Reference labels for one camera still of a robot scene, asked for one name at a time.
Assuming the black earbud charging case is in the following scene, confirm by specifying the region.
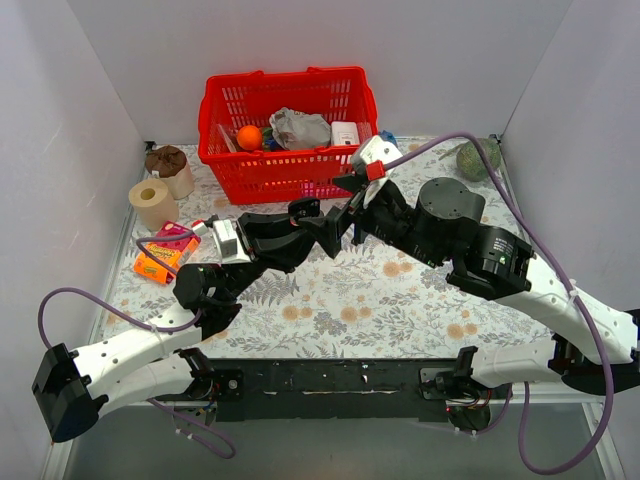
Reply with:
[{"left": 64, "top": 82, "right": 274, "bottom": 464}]
[{"left": 288, "top": 197, "right": 322, "bottom": 226}]

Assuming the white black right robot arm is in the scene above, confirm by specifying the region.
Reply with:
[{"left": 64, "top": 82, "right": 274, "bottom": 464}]
[{"left": 289, "top": 174, "right": 639, "bottom": 398}]

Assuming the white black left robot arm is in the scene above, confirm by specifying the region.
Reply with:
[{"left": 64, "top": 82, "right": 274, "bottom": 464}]
[{"left": 32, "top": 198, "right": 324, "bottom": 443}]

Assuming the white small box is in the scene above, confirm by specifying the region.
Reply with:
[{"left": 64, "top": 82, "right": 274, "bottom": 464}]
[{"left": 331, "top": 121, "right": 360, "bottom": 146}]

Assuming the blue white wipes canister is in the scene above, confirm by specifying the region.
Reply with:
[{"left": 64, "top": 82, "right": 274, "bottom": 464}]
[{"left": 379, "top": 130, "right": 398, "bottom": 146}]

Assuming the orange pink candy box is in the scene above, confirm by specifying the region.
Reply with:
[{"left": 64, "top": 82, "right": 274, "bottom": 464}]
[{"left": 133, "top": 221, "right": 201, "bottom": 285}]

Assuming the crumpled grey paper bag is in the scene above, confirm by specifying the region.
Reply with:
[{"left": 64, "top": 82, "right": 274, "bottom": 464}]
[{"left": 269, "top": 107, "right": 331, "bottom": 150}]

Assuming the red plastic shopping basket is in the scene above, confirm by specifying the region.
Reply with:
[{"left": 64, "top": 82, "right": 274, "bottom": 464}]
[{"left": 198, "top": 66, "right": 378, "bottom": 205}]

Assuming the floral patterned table mat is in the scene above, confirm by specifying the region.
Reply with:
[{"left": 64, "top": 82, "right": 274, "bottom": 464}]
[{"left": 107, "top": 139, "right": 551, "bottom": 358}]

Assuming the orange fruit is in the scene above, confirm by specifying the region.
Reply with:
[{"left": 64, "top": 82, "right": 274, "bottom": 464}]
[{"left": 236, "top": 125, "right": 263, "bottom": 151}]

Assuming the green netted melon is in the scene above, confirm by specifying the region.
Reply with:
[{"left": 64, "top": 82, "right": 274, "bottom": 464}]
[{"left": 440, "top": 138, "right": 502, "bottom": 182}]

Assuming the beige toilet paper roll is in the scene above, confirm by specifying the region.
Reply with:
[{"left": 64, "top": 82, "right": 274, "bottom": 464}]
[{"left": 128, "top": 178, "right": 179, "bottom": 232}]

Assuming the brown topped paper roll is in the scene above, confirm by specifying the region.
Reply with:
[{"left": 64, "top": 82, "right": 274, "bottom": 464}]
[{"left": 145, "top": 145, "right": 195, "bottom": 200}]

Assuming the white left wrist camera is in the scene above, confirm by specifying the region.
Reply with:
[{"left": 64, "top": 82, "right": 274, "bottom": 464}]
[{"left": 191, "top": 215, "right": 251, "bottom": 265}]

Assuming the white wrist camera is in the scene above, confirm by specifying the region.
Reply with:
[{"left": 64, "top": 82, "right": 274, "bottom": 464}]
[
  {"left": 350, "top": 135, "right": 402, "bottom": 209},
  {"left": 191, "top": 215, "right": 251, "bottom": 265}
]

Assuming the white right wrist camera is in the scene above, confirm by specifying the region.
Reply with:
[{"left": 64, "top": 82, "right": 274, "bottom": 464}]
[{"left": 350, "top": 135, "right": 402, "bottom": 209}]

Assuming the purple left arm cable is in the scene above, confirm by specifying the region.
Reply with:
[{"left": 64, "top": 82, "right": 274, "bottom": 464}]
[{"left": 37, "top": 229, "right": 237, "bottom": 460}]

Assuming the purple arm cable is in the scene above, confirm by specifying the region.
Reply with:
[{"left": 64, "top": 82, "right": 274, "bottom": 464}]
[
  {"left": 382, "top": 131, "right": 615, "bottom": 475},
  {"left": 37, "top": 229, "right": 237, "bottom": 460}
]

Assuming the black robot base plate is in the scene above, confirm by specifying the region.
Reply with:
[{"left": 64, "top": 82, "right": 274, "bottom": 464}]
[{"left": 165, "top": 356, "right": 507, "bottom": 431}]

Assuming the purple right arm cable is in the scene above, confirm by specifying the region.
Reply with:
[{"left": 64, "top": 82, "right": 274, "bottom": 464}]
[{"left": 382, "top": 131, "right": 615, "bottom": 475}]

